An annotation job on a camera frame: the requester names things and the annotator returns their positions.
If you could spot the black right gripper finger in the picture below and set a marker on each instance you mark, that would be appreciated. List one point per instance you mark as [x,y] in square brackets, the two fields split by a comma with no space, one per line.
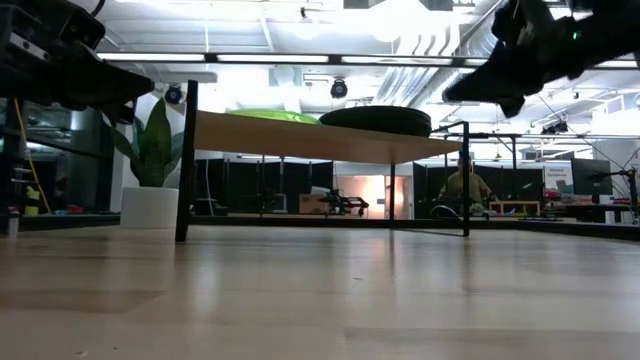
[495,82]
[512,106]

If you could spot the black overhead frame bar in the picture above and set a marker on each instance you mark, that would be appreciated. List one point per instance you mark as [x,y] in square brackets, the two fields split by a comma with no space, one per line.
[300,58]

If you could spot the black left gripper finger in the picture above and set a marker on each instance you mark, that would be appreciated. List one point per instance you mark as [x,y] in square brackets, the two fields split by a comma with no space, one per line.
[105,82]
[125,111]

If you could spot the snake plant in white pot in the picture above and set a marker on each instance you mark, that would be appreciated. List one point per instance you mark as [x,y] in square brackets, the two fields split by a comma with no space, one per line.
[152,150]

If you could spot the green transparent plate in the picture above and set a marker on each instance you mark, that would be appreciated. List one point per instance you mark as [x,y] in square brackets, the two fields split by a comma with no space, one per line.
[280,119]

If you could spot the small wooden rack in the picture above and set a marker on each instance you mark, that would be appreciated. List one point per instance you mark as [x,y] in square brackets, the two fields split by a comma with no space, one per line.
[515,206]

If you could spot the black partition panels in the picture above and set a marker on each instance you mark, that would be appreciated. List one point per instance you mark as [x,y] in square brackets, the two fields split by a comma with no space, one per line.
[245,185]

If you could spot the large dark plate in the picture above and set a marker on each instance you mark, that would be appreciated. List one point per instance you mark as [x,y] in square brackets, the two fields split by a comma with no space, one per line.
[375,121]

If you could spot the wooden shelf with black legs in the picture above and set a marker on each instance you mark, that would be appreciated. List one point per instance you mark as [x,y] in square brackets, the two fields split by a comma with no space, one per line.
[300,140]

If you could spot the black ceiling spot lamp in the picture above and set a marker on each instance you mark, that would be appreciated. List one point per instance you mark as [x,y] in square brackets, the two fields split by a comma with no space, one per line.
[339,89]
[173,94]

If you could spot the person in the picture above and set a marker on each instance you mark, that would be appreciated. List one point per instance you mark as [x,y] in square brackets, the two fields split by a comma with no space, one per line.
[457,187]

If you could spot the low wheeled cart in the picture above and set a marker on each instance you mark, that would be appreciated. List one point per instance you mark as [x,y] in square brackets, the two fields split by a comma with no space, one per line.
[345,204]

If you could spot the brown cardboard box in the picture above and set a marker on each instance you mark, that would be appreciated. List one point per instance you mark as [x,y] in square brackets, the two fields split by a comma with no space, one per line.
[311,204]

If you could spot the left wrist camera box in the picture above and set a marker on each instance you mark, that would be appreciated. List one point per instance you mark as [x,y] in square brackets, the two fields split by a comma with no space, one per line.
[82,25]

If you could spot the white printed poster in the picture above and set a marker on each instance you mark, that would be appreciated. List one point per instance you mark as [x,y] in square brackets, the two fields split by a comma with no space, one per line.
[557,176]

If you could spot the black computer monitor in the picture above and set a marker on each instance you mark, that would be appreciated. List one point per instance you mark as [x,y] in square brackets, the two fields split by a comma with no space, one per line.
[591,176]

